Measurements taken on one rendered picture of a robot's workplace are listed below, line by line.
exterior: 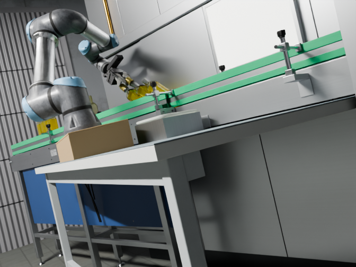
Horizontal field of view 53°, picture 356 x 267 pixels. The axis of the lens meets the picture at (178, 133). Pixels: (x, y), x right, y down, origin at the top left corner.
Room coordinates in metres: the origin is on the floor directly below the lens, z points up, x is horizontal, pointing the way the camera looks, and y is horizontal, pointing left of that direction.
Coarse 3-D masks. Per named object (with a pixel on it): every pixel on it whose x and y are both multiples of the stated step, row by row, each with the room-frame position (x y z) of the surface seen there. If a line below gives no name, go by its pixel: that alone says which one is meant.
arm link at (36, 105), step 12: (36, 24) 1.60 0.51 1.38; (48, 24) 1.59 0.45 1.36; (36, 36) 1.58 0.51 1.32; (48, 36) 1.59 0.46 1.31; (60, 36) 1.65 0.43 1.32; (36, 48) 1.56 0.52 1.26; (48, 48) 1.56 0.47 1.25; (36, 60) 1.53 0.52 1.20; (48, 60) 1.53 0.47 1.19; (36, 72) 1.50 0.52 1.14; (48, 72) 1.50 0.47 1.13; (36, 84) 1.44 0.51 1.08; (48, 84) 1.45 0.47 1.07; (36, 96) 1.41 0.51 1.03; (24, 108) 1.42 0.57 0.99; (36, 108) 1.41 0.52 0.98; (48, 108) 1.40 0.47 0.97; (36, 120) 1.45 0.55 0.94
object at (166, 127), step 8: (160, 120) 1.35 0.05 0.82; (168, 120) 1.36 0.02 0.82; (176, 120) 1.39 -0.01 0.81; (184, 120) 1.42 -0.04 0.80; (192, 120) 1.46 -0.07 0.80; (200, 120) 1.49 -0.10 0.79; (208, 120) 1.54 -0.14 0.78; (136, 128) 1.45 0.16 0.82; (144, 128) 1.42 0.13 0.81; (152, 128) 1.39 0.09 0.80; (160, 128) 1.36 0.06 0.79; (168, 128) 1.35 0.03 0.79; (176, 128) 1.38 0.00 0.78; (184, 128) 1.42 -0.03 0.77; (192, 128) 1.45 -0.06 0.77; (200, 128) 1.48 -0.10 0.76; (208, 128) 1.55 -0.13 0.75; (144, 136) 1.43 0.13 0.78; (152, 136) 1.39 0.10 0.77; (160, 136) 1.36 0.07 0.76; (168, 136) 1.35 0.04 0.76
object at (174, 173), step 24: (96, 168) 1.19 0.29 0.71; (120, 168) 1.00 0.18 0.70; (144, 168) 0.86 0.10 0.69; (168, 168) 0.75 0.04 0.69; (192, 168) 0.78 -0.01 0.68; (168, 192) 0.76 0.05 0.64; (192, 216) 0.76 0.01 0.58; (192, 240) 0.75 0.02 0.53; (72, 264) 1.93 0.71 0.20; (192, 264) 0.75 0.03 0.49
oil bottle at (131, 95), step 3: (129, 90) 1.93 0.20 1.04; (132, 90) 1.93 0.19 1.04; (135, 90) 1.94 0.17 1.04; (126, 93) 1.95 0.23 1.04; (129, 93) 1.93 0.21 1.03; (132, 93) 1.91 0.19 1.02; (135, 93) 1.91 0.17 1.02; (126, 96) 1.95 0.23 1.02; (129, 96) 1.93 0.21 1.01; (132, 96) 1.91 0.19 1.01; (135, 96) 1.90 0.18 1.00; (138, 96) 1.89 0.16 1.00; (129, 99) 1.93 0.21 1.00; (132, 99) 1.92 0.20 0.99; (135, 99) 1.90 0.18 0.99
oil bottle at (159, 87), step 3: (150, 81) 1.82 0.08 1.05; (153, 81) 1.83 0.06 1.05; (156, 81) 1.84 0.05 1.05; (147, 84) 1.83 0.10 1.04; (159, 84) 1.81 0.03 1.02; (147, 87) 1.83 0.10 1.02; (150, 87) 1.81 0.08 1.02; (156, 87) 1.78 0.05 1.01; (159, 87) 1.78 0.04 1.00; (162, 87) 1.79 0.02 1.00; (165, 87) 1.80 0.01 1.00; (147, 90) 1.83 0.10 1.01; (150, 90) 1.81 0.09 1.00; (159, 90) 1.77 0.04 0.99; (162, 90) 1.76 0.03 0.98; (165, 90) 1.77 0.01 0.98; (168, 90) 1.78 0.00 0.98
